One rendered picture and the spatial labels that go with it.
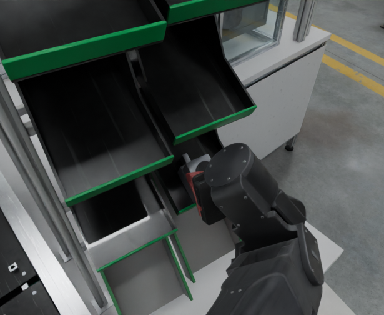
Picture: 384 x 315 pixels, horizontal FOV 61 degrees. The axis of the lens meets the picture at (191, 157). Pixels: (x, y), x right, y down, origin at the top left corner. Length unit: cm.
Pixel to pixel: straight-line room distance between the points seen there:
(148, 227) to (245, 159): 25
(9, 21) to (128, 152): 18
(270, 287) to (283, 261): 4
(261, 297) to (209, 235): 47
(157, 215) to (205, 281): 36
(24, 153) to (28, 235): 47
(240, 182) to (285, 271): 8
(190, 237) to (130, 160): 34
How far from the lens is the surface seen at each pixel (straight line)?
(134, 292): 68
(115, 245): 52
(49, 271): 83
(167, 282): 69
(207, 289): 85
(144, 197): 54
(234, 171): 32
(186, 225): 70
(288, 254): 31
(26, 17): 33
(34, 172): 47
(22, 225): 92
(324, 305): 89
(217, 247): 73
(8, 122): 42
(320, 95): 310
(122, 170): 40
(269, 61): 166
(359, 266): 204
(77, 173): 40
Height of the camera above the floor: 164
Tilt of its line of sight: 45 degrees down
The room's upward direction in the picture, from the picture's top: straight up
